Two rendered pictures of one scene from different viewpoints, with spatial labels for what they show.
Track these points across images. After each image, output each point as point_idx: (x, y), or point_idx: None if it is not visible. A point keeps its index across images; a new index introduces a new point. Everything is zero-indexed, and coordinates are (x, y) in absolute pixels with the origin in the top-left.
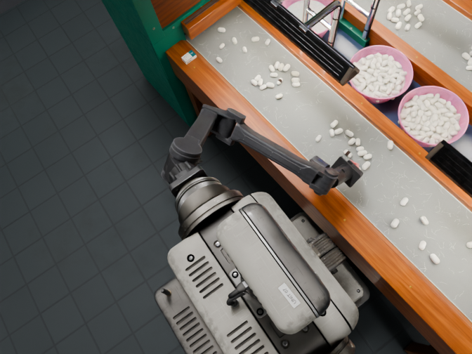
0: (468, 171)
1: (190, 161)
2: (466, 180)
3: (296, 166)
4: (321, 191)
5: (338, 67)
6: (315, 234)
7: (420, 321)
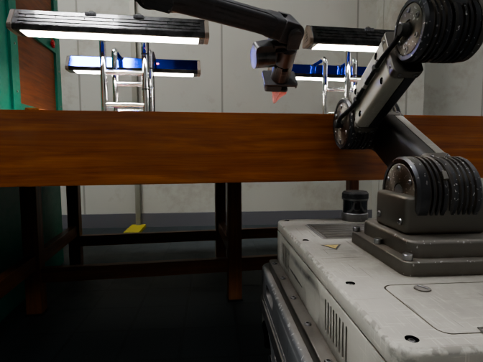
0: (337, 29)
1: None
2: (343, 34)
3: (259, 8)
4: (300, 24)
5: (195, 25)
6: (316, 219)
7: (468, 132)
